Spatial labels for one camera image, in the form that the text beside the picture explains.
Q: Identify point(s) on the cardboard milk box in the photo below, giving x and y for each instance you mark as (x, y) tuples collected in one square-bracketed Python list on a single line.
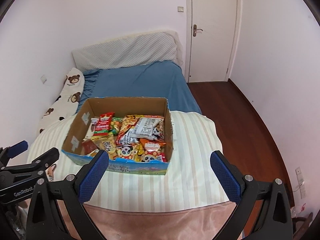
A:
[(121, 106)]

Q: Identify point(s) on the grey striped pillow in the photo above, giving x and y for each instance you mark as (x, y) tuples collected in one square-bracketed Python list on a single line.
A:
[(131, 50)]

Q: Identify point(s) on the white red snack pack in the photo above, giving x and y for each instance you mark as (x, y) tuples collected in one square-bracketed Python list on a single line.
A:
[(148, 128)]

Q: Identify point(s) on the brass door handle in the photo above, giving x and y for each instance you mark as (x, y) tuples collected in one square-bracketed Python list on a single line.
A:
[(196, 30)]

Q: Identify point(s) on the yellow egg roll bag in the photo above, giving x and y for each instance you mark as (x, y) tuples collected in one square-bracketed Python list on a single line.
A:
[(107, 143)]

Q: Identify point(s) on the bear print long pillow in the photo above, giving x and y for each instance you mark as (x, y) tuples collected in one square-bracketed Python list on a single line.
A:
[(67, 102)]

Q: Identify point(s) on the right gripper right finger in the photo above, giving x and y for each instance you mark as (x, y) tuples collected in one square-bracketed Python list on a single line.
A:
[(274, 218)]

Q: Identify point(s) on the blue bed sheet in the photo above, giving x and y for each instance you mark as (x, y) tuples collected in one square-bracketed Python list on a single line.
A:
[(161, 79)]

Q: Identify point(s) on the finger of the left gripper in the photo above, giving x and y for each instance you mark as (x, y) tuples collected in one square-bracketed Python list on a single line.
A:
[(40, 164), (12, 151)]

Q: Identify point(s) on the dark red jerky packet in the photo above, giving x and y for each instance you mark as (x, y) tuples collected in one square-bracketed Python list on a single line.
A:
[(90, 148)]

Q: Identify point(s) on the green fruit candy bag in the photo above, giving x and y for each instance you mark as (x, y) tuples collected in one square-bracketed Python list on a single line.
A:
[(115, 125)]

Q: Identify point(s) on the yellow panda snack bag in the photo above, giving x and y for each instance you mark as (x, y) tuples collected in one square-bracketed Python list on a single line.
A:
[(128, 151)]

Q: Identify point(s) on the white Franzzi cookie pack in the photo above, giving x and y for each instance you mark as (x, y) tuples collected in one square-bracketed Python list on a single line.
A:
[(91, 129)]

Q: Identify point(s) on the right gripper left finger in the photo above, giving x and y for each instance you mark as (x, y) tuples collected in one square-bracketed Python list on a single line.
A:
[(45, 220)]

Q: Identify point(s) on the Korean cheese noodle pack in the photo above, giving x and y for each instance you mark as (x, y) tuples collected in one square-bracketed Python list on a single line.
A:
[(129, 122)]

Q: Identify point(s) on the white light switch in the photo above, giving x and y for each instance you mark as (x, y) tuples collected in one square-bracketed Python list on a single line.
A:
[(180, 9)]

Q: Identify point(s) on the white wall socket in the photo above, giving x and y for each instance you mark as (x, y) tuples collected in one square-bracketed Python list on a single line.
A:
[(43, 79)]

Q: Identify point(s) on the orange panda snack bag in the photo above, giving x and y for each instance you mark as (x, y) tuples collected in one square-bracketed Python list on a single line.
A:
[(153, 150)]

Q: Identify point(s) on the white door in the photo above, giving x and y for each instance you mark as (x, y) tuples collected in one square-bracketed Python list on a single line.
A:
[(212, 51)]

